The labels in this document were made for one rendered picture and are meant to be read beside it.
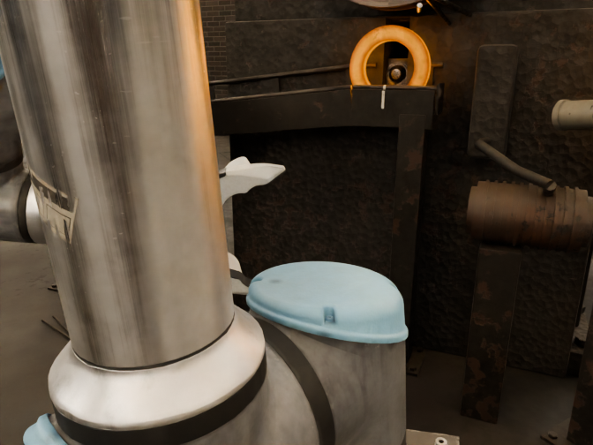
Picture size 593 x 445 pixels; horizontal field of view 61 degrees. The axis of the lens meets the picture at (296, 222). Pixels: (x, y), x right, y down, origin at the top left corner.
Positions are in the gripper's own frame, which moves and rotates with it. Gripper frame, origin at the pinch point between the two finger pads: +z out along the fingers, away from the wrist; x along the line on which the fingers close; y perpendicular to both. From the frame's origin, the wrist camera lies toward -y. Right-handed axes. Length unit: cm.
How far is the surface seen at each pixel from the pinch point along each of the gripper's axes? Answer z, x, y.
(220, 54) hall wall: -85, 147, 791
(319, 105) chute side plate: 10, 8, 76
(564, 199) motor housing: 54, 9, 39
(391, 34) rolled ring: 24, -11, 75
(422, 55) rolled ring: 31, -8, 72
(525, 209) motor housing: 48, 13, 39
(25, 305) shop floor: -76, 89, 88
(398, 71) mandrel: 29, -2, 81
